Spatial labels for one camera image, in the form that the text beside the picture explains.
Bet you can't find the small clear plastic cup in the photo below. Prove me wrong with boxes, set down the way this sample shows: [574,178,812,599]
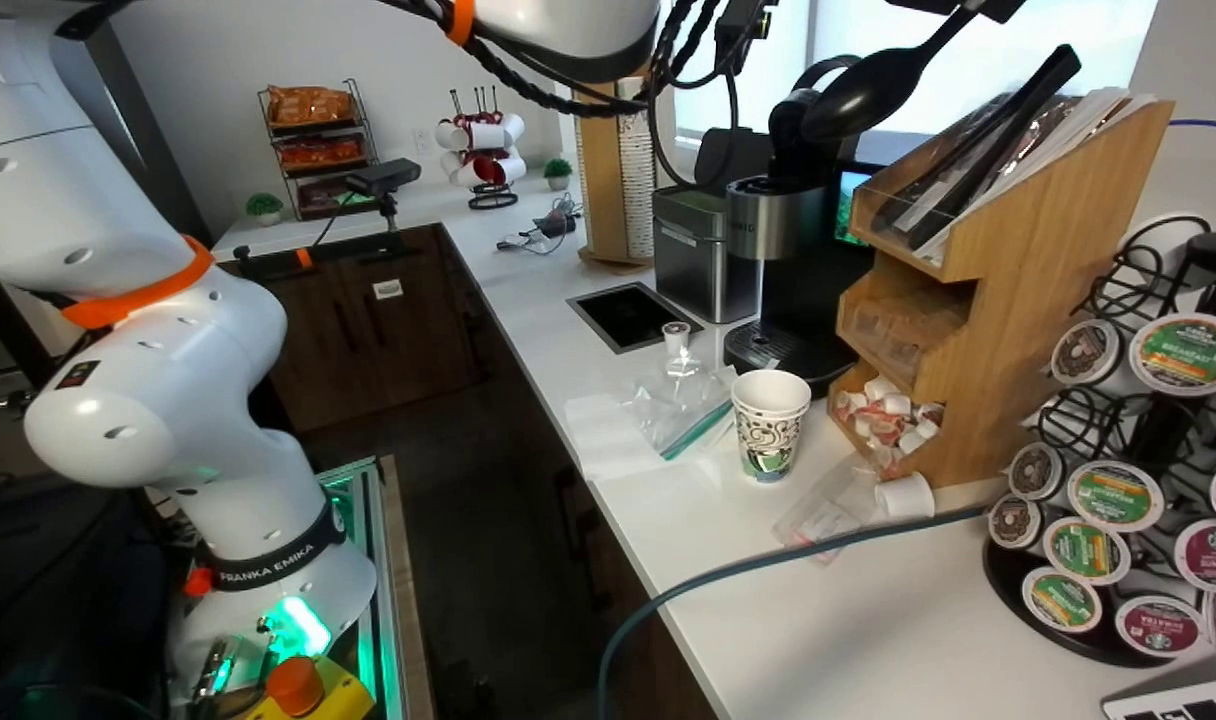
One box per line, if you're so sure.
[657,316,706,385]

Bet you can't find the small clear plastic bag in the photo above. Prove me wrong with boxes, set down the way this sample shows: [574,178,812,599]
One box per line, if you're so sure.
[767,456,893,552]

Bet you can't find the black power adapter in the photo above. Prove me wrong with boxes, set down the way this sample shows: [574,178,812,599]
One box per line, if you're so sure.
[1164,227,1216,337]

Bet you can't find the brown wooden cabinet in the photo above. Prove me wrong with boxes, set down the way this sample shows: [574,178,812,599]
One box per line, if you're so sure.
[226,224,491,432]

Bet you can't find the green label coffee pod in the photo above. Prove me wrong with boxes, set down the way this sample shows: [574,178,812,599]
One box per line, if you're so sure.
[1126,313,1216,398]
[1019,562,1107,634]
[1066,456,1170,537]
[1042,513,1136,589]

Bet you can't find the patterned paper cup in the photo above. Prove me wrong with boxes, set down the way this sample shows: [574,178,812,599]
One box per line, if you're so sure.
[729,363,816,486]

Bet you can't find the grey laptop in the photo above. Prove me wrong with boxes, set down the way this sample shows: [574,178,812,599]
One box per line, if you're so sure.
[1098,657,1216,720]

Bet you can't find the wire snack rack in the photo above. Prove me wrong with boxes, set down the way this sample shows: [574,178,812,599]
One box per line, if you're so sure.
[257,76,378,220]

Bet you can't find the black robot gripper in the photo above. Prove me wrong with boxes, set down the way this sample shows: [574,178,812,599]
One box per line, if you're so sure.
[893,0,1027,18]

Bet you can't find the white creamer cup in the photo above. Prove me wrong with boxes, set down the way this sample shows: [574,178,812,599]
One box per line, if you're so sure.
[874,471,940,523]

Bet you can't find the black camera on tripod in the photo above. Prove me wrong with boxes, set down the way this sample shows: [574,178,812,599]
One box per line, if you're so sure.
[345,154,429,227]

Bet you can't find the robot mounting cart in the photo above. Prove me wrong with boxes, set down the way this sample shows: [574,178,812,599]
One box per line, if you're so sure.
[165,453,439,720]

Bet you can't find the black tongs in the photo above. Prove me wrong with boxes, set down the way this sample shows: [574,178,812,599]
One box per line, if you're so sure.
[885,38,1089,252]

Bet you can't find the white red mug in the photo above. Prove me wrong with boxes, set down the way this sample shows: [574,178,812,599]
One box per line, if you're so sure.
[458,147,531,193]
[435,114,528,154]

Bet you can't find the mug tree rack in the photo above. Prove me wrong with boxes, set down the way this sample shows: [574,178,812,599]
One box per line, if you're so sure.
[433,80,531,195]

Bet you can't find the black silver coffee machine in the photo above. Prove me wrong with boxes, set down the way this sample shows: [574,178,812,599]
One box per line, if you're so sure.
[691,53,903,393]

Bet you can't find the long dark cable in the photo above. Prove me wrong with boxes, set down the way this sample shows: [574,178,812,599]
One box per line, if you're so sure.
[589,497,1002,720]

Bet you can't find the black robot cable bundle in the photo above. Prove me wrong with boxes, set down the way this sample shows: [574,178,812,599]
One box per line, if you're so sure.
[381,0,719,121]

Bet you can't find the black countertop inset tray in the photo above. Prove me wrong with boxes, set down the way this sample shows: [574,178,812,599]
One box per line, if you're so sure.
[563,274,706,359]

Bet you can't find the orange yellow emergency stop button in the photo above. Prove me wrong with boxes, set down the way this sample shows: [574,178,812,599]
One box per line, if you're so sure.
[241,651,378,720]

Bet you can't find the black wire pod carousel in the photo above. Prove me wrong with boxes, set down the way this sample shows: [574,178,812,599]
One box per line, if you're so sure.
[979,213,1216,672]

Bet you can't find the grey adapter with cables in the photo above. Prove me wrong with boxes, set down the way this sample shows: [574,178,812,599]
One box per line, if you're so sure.
[491,195,586,255]

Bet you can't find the wooden condiment stand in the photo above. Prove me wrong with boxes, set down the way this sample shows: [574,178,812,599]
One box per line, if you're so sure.
[825,85,1181,491]

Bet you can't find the dark label coffee pod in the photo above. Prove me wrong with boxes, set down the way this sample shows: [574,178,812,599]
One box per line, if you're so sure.
[986,491,1050,552]
[1046,316,1133,393]
[1006,439,1068,505]

